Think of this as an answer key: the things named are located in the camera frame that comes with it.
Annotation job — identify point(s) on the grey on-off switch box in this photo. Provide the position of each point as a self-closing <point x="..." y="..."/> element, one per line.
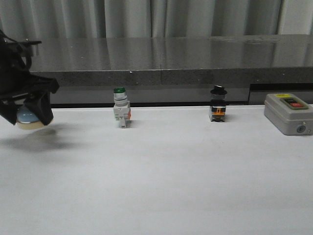
<point x="290" y="114"/>

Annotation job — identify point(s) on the blue dome call bell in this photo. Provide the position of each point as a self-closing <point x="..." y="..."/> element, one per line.
<point x="28" y="120"/>

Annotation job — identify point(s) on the black gripper first arm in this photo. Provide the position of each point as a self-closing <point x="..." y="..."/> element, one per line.
<point x="17" y="82"/>

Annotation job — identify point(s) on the black selector switch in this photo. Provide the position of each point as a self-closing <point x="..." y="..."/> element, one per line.
<point x="217" y="104"/>

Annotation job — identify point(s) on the green pushbutton switch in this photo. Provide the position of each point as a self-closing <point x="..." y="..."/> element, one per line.
<point x="121" y="109"/>

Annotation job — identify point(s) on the grey curtain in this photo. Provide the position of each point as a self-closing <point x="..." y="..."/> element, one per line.
<point x="154" y="18"/>

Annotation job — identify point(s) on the grey stone counter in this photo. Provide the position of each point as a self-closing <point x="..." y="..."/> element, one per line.
<point x="182" y="71"/>

